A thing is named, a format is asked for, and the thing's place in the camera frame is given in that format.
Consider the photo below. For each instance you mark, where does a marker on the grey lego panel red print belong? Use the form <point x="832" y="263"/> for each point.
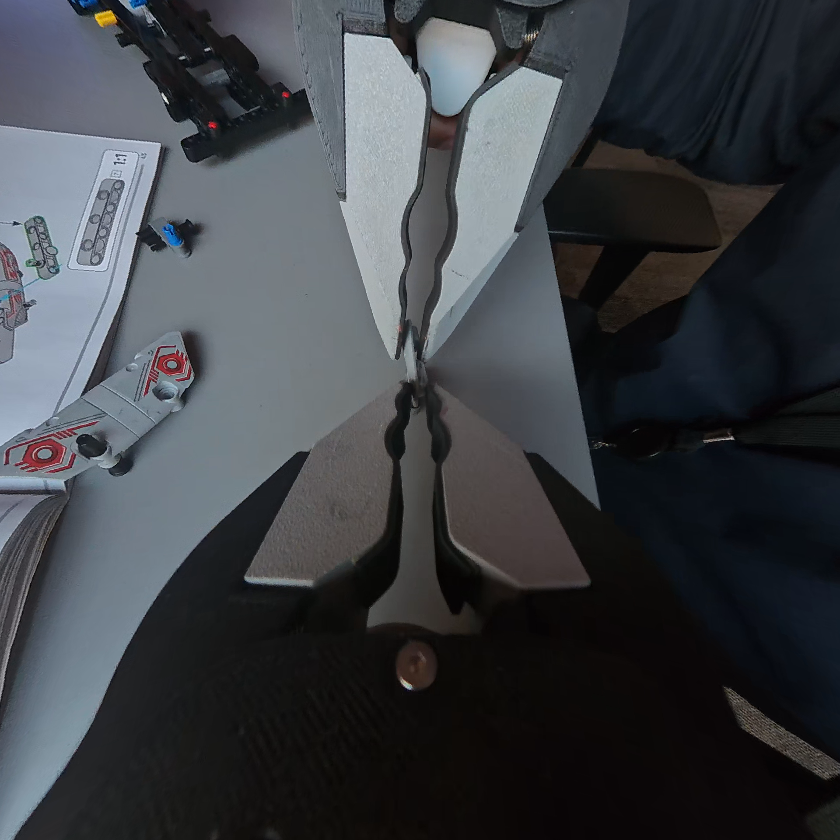
<point x="124" y="400"/>

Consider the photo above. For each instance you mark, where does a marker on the lego instruction booklet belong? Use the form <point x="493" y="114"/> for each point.
<point x="59" y="184"/>

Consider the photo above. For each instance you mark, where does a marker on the black lego chassis assembly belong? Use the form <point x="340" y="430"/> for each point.
<point x="197" y="72"/>

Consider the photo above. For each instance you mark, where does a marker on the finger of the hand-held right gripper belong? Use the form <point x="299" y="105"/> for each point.
<point x="499" y="170"/>
<point x="377" y="164"/>

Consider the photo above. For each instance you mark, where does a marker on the person's dark blue clothing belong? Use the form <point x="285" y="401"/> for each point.
<point x="754" y="558"/>

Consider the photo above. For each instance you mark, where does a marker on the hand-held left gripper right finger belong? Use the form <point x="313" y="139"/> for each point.
<point x="505" y="518"/>

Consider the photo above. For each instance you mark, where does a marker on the small blue grey lego connector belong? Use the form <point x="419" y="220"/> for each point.
<point x="172" y="237"/>

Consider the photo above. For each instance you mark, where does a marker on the grey mesh chair part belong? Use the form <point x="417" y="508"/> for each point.
<point x="768" y="725"/>

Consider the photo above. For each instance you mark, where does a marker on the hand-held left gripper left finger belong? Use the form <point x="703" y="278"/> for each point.
<point x="328" y="505"/>

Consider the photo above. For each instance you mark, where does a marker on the small grey lego piece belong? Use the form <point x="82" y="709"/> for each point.
<point x="412" y="358"/>

